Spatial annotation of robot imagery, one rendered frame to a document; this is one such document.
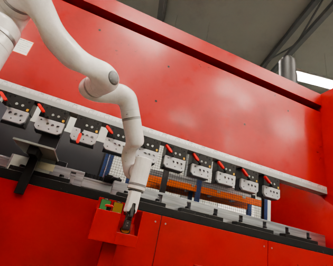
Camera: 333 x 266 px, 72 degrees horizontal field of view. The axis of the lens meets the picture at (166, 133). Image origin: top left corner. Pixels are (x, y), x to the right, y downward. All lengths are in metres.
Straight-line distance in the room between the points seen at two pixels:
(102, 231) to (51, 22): 0.82
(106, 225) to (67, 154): 1.05
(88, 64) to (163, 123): 0.78
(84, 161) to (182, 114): 0.88
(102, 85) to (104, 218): 0.55
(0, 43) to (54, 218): 0.80
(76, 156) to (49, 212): 0.79
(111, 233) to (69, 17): 1.48
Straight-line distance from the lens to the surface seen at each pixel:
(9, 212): 1.33
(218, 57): 2.13
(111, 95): 1.10
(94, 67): 0.98
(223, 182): 1.70
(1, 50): 0.89
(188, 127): 1.67
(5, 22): 0.92
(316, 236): 2.24
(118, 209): 1.22
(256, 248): 1.68
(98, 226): 1.06
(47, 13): 0.98
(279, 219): 2.70
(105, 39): 1.85
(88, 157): 2.00
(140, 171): 1.10
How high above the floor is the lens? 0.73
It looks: 24 degrees up
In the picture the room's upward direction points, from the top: 12 degrees clockwise
